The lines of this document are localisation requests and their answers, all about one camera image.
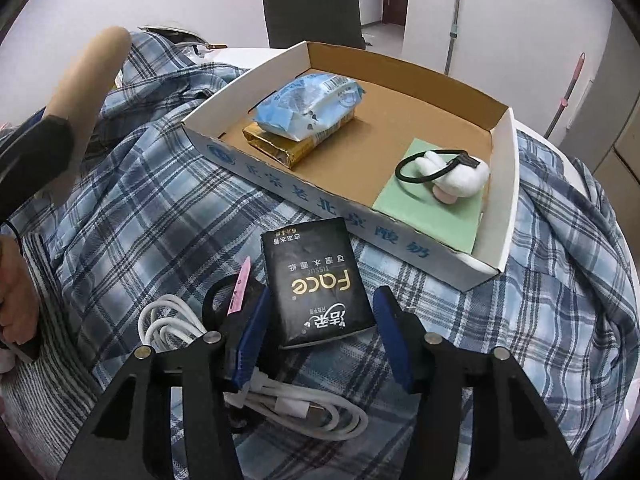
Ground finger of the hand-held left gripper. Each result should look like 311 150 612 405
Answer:
0 106 78 223

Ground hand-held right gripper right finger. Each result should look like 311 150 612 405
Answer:
372 285 583 480

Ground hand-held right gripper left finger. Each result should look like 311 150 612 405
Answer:
55 287 273 480

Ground black tissue pack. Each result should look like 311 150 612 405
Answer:
261 217 377 350

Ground light green pad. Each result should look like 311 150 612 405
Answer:
372 137 493 256

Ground black hair tie white plush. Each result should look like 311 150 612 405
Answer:
395 149 491 206

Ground gold foil packet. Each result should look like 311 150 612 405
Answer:
243 115 357 169

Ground shallow cardboard box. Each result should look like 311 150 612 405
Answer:
180 40 521 292

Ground light blue tissue packet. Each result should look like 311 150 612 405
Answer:
254 72 368 142

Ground person's left hand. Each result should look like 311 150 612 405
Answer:
0 234 43 361

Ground pink flat stick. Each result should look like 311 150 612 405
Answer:
226 256 252 317

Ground black scissors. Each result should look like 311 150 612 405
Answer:
201 275 268 342

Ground blue plaid shirt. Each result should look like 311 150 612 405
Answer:
0 27 640 480

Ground dark grey chair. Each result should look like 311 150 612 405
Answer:
260 0 367 51

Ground grey mop pole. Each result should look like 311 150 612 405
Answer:
442 0 466 77

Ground white charging cable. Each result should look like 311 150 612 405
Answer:
137 294 369 442

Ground pink mop handle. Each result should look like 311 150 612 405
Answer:
544 52 586 139

